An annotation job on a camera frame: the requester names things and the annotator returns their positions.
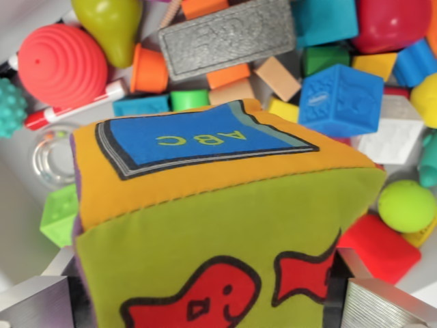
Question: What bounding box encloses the large red foam block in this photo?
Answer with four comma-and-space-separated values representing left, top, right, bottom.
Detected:
335, 213, 422, 286

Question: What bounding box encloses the teal rubber animal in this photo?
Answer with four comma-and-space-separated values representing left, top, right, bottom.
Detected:
417, 131, 437, 189

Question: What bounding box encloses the red toy apple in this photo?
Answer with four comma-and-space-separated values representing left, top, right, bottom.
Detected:
350, 0, 434, 55

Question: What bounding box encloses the green toy pear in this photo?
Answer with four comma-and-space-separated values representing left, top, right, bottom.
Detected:
70, 0, 144, 69

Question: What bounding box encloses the dark green wooden block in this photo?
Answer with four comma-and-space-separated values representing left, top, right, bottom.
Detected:
300, 44, 352, 79

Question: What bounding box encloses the white embossed rubber block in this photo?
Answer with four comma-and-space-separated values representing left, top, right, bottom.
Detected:
356, 94, 427, 165

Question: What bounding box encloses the wooden threaded bolt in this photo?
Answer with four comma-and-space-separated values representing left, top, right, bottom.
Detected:
158, 0, 182, 31

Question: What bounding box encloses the orange flat wooden block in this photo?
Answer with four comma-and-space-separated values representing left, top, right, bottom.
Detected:
206, 62, 253, 91

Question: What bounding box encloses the yellow wooden block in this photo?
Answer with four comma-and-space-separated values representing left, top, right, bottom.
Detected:
351, 52, 399, 83

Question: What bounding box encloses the yellow ball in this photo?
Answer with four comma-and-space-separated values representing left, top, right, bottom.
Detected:
409, 72, 437, 130

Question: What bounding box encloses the tan wooden block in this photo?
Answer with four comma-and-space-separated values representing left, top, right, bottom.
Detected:
253, 55, 302, 103

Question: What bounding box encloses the fabric cube with red fish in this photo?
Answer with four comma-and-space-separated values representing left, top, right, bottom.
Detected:
69, 98, 388, 328

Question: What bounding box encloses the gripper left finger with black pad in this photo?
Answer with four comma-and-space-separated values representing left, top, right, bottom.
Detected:
0, 245, 94, 328

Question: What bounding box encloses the large orange foam block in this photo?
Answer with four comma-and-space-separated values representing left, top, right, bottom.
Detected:
426, 0, 437, 58

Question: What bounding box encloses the blue ribbed cylinder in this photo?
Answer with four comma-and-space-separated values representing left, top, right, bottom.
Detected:
391, 38, 437, 89

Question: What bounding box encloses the flat yellow block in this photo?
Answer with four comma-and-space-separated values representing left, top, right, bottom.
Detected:
400, 217, 437, 249

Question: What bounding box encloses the grey whiteboard eraser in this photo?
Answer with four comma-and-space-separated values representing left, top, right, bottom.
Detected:
157, 0, 298, 82

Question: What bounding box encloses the orange plastic cup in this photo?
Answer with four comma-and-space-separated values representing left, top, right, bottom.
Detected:
130, 42, 170, 94

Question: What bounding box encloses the red and white marker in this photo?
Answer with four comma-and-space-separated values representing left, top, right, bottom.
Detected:
0, 53, 130, 131

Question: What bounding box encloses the blue embossed rubber block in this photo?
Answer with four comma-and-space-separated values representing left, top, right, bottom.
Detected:
297, 64, 386, 139

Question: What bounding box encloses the green cylinder block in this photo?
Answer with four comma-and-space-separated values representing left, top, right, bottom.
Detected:
169, 89, 210, 113

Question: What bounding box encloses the teal bumpy ball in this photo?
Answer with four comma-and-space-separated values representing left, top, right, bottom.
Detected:
0, 78, 28, 139

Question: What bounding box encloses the teal foam block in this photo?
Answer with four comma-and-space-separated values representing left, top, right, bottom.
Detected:
290, 0, 360, 49

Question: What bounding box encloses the lime green ball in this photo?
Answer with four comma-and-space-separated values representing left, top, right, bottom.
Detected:
377, 179, 437, 234

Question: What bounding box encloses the red ribbed rubber ball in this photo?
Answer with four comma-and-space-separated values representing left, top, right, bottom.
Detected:
17, 23, 110, 110

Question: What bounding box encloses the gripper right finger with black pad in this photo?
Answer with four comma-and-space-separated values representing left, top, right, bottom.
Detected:
324, 247, 437, 328

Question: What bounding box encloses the clear rattle ring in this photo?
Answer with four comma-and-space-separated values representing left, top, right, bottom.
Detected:
31, 122, 82, 191

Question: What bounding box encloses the yellow foam block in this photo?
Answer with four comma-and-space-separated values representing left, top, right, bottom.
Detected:
266, 96, 302, 124

